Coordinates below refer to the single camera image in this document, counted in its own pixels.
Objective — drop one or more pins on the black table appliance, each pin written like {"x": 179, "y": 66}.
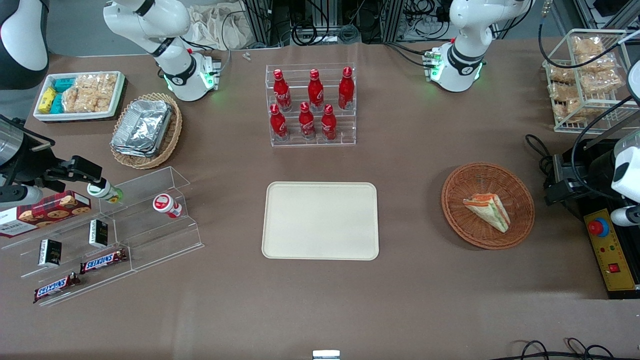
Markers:
{"x": 562, "y": 187}

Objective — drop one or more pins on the yellow control panel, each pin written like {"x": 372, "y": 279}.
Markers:
{"x": 615, "y": 250}

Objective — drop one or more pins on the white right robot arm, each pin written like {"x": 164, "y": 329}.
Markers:
{"x": 175, "y": 65}

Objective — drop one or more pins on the light oval wicker basket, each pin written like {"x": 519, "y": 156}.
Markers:
{"x": 170, "y": 137}

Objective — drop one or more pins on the red plaid cookie box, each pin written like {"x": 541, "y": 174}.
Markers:
{"x": 50, "y": 212}

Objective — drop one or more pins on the clear acrylic stepped shelf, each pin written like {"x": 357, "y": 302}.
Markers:
{"x": 150, "y": 235}

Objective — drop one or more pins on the small black box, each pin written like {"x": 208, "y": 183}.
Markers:
{"x": 50, "y": 253}
{"x": 98, "y": 233}

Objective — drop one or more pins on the Snickers chocolate bar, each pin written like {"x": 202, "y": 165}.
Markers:
{"x": 55, "y": 287}
{"x": 102, "y": 261}

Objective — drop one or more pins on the teal snack packet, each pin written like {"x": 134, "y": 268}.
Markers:
{"x": 57, "y": 104}
{"x": 64, "y": 84}

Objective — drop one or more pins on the brown round wicker basket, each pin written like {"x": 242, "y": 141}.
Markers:
{"x": 467, "y": 227}

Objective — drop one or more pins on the white rectangular snack tray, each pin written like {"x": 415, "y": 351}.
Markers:
{"x": 80, "y": 116}

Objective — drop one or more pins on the red emergency stop button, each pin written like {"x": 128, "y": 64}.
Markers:
{"x": 598, "y": 227}

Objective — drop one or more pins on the fried snack bag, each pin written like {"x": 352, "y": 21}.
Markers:
{"x": 561, "y": 74}
{"x": 597, "y": 63}
{"x": 569, "y": 110}
{"x": 587, "y": 46}
{"x": 602, "y": 81}
{"x": 564, "y": 91}

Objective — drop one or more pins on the green label drink bottle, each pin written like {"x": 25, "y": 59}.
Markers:
{"x": 105, "y": 192}

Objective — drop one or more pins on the triangle sandwich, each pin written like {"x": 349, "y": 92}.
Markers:
{"x": 487, "y": 211}

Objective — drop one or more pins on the red cap yogurt bottle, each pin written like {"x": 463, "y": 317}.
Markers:
{"x": 166, "y": 205}

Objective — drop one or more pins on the white crumpled cloth bag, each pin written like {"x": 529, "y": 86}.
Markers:
{"x": 210, "y": 27}

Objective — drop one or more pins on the beige rectangular plastic tray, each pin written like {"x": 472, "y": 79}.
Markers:
{"x": 320, "y": 220}

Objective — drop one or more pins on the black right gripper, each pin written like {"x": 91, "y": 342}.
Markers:
{"x": 46, "y": 163}

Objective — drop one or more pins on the silver foil tray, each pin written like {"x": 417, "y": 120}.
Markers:
{"x": 142, "y": 125}
{"x": 131, "y": 153}

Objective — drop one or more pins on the aluminium profile frame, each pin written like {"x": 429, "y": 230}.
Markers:
{"x": 260, "y": 20}

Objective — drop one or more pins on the yellow snack packet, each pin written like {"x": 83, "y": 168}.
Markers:
{"x": 46, "y": 99}

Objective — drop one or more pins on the red cola bottle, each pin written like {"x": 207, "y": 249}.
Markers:
{"x": 278, "y": 124}
{"x": 328, "y": 124}
{"x": 346, "y": 90}
{"x": 315, "y": 92}
{"x": 281, "y": 92}
{"x": 306, "y": 123}

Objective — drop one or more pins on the clear rice cracker bag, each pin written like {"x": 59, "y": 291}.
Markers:
{"x": 77, "y": 97}
{"x": 104, "y": 92}

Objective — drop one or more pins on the clear acrylic bottle rack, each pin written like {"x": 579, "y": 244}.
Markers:
{"x": 345, "y": 137}

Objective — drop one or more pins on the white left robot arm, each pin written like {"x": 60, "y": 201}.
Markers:
{"x": 465, "y": 65}

